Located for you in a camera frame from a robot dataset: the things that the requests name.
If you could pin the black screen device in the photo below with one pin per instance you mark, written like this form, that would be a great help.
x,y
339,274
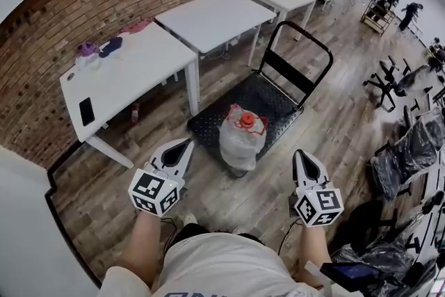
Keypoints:
x,y
347,273

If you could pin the person's right forearm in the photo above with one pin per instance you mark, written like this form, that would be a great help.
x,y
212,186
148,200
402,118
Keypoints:
x,y
314,243

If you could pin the red bottle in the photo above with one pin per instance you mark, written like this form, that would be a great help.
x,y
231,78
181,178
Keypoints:
x,y
135,114

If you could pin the dark blue cloth item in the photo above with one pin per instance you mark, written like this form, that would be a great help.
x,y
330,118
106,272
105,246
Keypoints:
x,y
111,46

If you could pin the person's left white shoe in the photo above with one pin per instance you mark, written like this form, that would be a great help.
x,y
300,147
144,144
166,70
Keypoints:
x,y
190,218

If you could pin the black platform trolley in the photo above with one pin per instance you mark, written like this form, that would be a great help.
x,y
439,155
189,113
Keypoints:
x,y
278,104

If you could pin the black phone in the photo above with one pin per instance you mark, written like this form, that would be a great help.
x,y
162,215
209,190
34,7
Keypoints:
x,y
87,111

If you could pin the water jug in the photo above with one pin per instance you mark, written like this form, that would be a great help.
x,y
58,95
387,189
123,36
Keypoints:
x,y
240,142

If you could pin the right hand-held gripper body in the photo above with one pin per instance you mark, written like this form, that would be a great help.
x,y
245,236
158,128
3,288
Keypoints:
x,y
320,208

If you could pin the purple cloth item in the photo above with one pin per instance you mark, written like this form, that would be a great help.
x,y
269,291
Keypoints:
x,y
87,49

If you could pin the white table with grommet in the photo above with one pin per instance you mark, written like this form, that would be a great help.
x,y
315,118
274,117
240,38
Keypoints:
x,y
132,80

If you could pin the person's black shorts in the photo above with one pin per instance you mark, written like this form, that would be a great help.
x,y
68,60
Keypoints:
x,y
194,229

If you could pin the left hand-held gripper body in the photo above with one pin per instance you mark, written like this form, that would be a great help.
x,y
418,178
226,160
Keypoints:
x,y
153,191

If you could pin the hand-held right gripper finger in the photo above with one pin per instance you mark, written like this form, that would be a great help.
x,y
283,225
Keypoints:
x,y
296,174
323,179

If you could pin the wooden trolley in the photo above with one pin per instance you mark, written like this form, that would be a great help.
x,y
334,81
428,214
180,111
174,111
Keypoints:
x,y
377,15

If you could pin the pink cloth item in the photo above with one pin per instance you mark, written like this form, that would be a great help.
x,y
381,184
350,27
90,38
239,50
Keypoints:
x,y
137,26

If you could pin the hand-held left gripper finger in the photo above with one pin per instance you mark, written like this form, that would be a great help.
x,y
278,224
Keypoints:
x,y
158,158
186,163

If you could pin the person's left forearm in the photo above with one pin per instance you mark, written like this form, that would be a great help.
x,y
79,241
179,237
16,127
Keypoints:
x,y
142,247

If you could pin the plastic-wrapped office chair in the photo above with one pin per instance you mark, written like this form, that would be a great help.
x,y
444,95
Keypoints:
x,y
389,264
384,80
393,170
426,135

